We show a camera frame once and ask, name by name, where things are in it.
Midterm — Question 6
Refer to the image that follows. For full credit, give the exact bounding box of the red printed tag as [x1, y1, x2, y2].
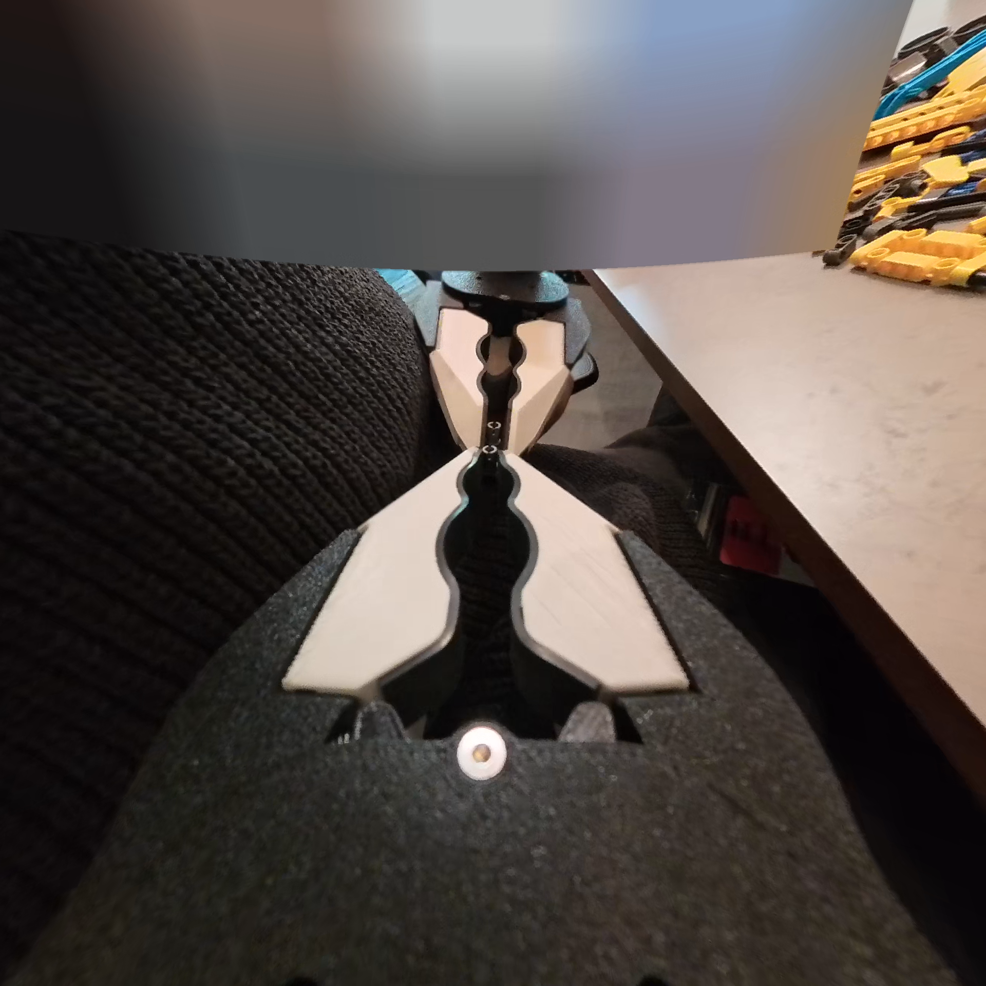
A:
[720, 497, 784, 576]

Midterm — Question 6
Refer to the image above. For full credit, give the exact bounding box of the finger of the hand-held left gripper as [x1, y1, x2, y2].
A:
[503, 318, 576, 457]
[427, 307, 491, 451]

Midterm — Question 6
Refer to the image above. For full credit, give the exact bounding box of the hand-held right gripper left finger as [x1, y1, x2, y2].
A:
[281, 449, 485, 729]

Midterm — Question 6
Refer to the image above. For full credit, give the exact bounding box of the pile of plastic building parts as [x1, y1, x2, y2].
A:
[823, 27, 986, 290]

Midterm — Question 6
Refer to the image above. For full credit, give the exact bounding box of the person's black knit sweater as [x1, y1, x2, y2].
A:
[0, 231, 733, 972]

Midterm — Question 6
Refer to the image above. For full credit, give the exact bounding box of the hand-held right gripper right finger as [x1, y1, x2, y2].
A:
[495, 449, 692, 725]

